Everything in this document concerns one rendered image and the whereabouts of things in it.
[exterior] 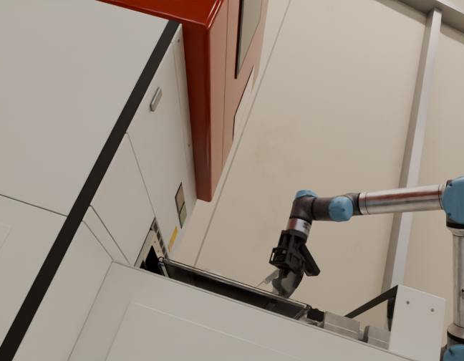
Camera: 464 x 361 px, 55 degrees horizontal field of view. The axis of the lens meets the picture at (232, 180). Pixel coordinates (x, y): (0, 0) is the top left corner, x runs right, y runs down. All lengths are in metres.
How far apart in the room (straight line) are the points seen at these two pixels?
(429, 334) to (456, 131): 3.73
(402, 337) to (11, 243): 0.69
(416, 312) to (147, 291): 0.51
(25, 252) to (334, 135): 3.32
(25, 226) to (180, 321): 0.30
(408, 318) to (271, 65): 3.18
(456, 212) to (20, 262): 0.98
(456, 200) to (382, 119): 2.94
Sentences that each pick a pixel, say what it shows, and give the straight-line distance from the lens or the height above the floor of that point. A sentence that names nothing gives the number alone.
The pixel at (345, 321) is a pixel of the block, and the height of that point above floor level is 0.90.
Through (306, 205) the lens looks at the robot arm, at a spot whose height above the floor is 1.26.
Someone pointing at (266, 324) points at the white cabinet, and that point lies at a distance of 0.81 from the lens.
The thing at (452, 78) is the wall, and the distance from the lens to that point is 4.91.
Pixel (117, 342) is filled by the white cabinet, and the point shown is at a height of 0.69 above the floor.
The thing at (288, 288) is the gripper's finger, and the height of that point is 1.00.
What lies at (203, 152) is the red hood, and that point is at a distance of 1.21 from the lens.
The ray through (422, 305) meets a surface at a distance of 0.96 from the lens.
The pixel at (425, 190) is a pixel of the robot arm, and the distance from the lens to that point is 1.42.
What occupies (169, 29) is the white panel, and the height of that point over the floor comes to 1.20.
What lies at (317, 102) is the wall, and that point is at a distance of 3.89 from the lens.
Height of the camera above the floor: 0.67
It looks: 25 degrees up
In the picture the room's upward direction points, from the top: 19 degrees clockwise
